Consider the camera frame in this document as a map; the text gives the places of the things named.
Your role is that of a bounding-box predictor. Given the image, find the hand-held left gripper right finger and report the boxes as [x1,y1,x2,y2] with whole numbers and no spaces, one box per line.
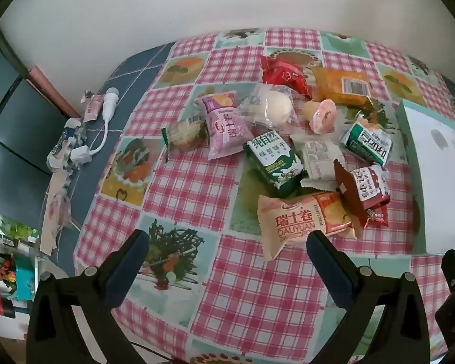
[306,231,431,364]

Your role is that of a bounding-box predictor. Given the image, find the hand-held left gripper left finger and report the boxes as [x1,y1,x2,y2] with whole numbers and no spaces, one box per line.
[26,229,150,364]

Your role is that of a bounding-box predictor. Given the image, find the orange cake roll packet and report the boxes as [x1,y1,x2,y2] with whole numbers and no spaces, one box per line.
[257,191,359,261]

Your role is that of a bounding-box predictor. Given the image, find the dark red snack packet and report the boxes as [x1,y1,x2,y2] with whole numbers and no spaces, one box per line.
[333,159,392,229]

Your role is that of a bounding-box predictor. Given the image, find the white tray with teal rim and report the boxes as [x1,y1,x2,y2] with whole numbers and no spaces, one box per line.
[395,99,455,255]

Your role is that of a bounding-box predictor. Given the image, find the white printed snack packet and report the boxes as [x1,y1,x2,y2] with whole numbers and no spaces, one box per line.
[291,134,346,191]

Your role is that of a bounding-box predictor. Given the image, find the large green biscuit packet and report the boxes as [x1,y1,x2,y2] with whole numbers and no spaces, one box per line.
[244,136,305,198]

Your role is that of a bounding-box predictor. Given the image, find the small green snack packet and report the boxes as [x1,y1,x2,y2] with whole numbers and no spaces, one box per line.
[340,119,393,166]

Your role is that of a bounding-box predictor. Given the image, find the purple cake roll packet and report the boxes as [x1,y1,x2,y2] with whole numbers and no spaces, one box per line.
[194,90,255,160]

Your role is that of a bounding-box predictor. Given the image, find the orange barcode snack packet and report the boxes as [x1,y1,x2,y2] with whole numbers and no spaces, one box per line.
[312,67,373,107]

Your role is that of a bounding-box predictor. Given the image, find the pink checkered picture tablecloth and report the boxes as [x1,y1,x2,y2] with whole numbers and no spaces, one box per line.
[74,26,455,364]

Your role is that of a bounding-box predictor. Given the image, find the pale pink plastic bag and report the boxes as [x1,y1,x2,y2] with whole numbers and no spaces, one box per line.
[39,170,74,255]

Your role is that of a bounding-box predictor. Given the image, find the teal box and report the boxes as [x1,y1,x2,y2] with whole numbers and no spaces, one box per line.
[14,257,37,301]

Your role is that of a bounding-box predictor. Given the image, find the floral plastic wrapper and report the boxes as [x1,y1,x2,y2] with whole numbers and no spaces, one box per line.
[46,117,89,173]

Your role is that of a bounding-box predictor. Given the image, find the clear green-edged snack packet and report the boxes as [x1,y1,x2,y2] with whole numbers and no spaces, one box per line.
[161,118,210,163]

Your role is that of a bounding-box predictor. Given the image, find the pink jelly cup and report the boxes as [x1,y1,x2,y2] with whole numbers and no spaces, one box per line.
[303,99,337,135]

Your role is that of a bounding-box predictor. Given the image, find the small pink sachet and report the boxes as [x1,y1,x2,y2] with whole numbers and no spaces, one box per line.
[81,91,104,123]

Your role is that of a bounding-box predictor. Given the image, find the white bun in clear wrapper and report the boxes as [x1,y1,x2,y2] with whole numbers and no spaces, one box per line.
[238,83,295,134]

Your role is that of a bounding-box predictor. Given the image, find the dark cabinet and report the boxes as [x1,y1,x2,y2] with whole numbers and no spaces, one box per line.
[0,26,82,215]

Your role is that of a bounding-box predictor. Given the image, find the white plug adapter with cable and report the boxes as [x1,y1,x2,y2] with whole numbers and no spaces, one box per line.
[68,86,121,164]

